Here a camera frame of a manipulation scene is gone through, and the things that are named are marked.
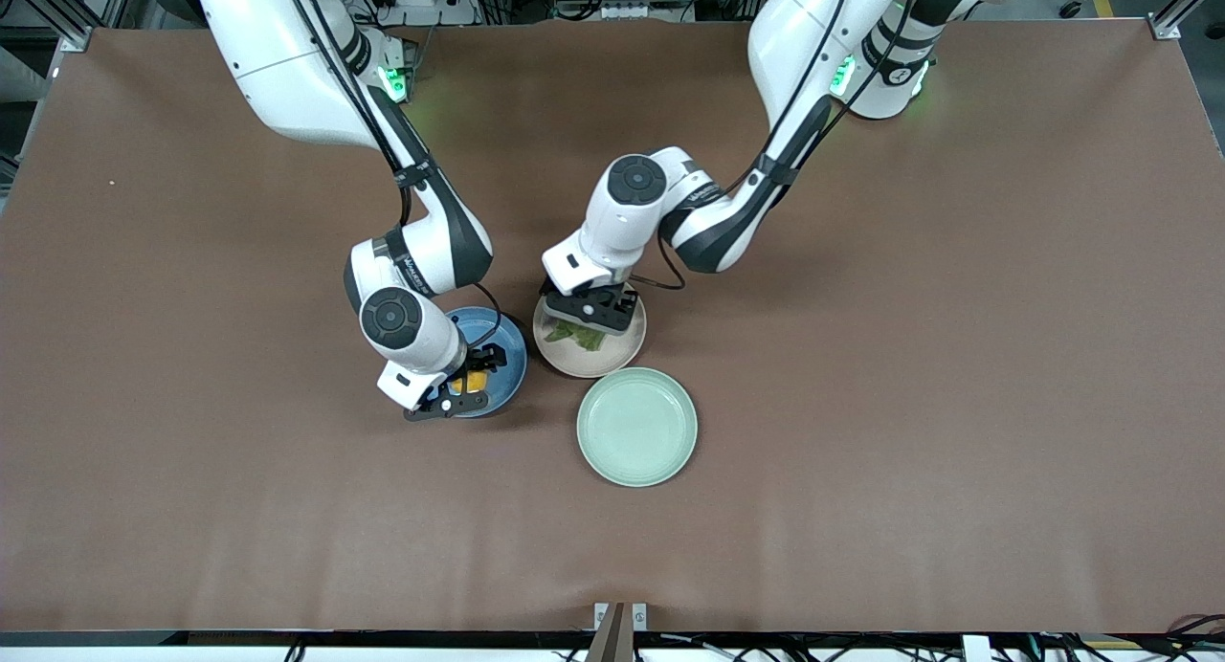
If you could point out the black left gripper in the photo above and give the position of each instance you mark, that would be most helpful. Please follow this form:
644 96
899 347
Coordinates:
620 299

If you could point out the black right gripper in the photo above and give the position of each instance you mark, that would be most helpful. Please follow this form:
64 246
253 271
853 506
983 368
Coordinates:
481 360

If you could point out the yellow lemon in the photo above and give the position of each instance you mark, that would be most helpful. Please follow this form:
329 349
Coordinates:
471 385

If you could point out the green lettuce leaf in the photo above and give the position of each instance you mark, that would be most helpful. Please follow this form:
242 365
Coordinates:
574 335

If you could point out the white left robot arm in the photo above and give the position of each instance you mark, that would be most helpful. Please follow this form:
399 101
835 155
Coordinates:
622 212

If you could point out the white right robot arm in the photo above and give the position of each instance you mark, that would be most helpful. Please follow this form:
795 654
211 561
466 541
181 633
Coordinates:
287 69

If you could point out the blue plate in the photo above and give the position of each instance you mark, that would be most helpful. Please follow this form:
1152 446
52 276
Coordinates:
507 351

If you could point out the beige plate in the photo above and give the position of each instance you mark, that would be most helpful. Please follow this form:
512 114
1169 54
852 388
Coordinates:
612 356

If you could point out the pale green plate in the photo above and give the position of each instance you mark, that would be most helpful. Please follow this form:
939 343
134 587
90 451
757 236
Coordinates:
637 428

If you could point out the white power strip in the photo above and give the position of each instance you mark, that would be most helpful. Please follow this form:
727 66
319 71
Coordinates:
421 7

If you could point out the metal table edge bracket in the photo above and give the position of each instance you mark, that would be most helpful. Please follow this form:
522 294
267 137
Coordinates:
620 619

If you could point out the black table edge rail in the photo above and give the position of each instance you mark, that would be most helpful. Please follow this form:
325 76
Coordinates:
287 638

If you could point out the aluminium frame profile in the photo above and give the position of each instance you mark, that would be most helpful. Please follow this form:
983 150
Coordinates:
57 11
1182 11

